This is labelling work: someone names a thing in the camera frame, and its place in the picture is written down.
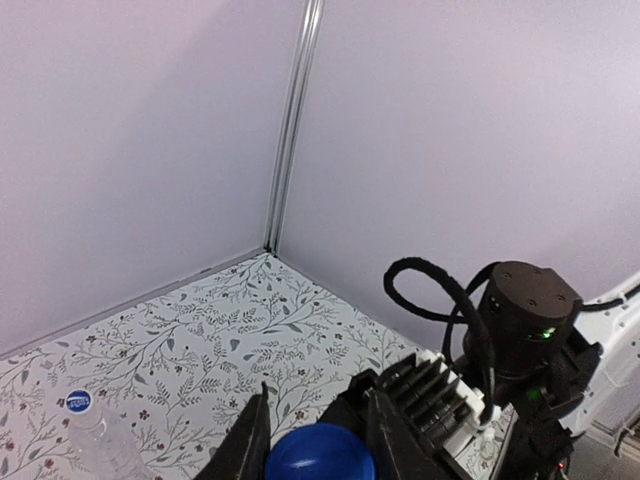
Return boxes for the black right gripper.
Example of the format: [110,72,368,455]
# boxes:
[320,370,450,475]

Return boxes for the small clear bottle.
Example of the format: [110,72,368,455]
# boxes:
[65,389,153,479]

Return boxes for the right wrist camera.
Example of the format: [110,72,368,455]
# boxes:
[377,350,501,458]

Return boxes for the floral tablecloth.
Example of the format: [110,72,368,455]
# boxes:
[0,252,516,480]

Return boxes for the blue bottle cap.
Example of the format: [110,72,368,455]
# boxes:
[265,422,376,480]

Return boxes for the right camera cable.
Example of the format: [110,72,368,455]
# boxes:
[383,255,501,401]

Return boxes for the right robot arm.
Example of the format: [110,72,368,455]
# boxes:
[321,257,604,479]

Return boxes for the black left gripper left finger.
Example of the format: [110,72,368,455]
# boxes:
[197,382,271,480]

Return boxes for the right aluminium corner post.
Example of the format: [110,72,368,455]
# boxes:
[263,0,325,256]

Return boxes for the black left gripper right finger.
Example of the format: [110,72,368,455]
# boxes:
[366,390,450,480]

